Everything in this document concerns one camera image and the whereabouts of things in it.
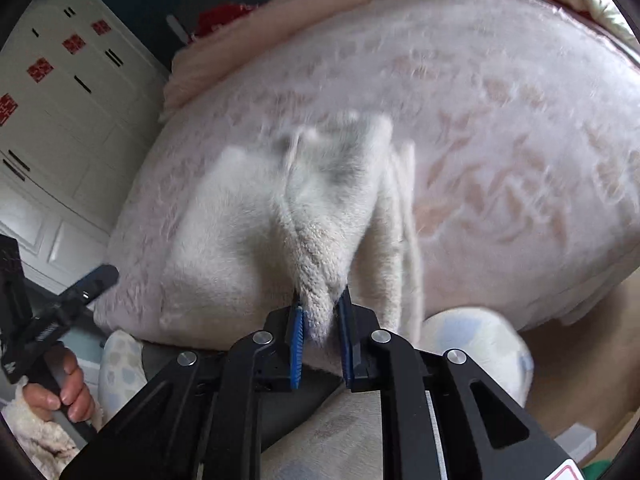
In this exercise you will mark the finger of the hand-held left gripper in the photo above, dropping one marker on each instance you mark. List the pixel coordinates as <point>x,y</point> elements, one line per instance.
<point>92,282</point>

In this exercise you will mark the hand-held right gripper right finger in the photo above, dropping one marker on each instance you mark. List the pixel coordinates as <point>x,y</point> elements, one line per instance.
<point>345,345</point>

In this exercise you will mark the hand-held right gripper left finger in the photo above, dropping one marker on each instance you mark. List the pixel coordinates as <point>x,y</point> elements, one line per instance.
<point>297,350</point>

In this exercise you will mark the white sweater with black hearts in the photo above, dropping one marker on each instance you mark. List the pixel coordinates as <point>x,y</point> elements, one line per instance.
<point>300,230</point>

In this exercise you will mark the person's left forearm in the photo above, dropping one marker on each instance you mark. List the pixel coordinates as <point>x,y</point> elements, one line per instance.
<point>35,440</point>

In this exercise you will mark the person's left hand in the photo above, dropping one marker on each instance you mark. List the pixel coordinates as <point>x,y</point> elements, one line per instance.
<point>65,390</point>

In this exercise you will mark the person's left leg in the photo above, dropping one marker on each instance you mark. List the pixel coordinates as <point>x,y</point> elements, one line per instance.
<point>120,365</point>

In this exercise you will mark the white wardrobe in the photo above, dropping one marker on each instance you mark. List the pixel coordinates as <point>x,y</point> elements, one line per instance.
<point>65,135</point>

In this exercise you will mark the red paper decal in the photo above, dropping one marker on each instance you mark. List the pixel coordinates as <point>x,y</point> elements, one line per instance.
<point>73,44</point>
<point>101,27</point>
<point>40,69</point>
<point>7,109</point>

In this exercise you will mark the pink butterfly print blanket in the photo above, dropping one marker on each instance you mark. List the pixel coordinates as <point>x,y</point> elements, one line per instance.
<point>500,160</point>

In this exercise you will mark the white box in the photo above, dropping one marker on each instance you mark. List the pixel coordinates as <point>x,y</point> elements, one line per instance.
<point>575,441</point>

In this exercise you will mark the green thing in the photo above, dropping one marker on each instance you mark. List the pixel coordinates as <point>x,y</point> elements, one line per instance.
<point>600,466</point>

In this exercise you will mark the red cloth with white print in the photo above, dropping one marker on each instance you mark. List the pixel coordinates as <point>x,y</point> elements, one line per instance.
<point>225,17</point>

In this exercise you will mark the pink duvet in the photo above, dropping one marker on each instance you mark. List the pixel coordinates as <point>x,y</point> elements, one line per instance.
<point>310,10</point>

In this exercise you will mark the cream cloth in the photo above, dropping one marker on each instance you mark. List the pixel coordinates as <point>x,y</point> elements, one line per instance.
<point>595,2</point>

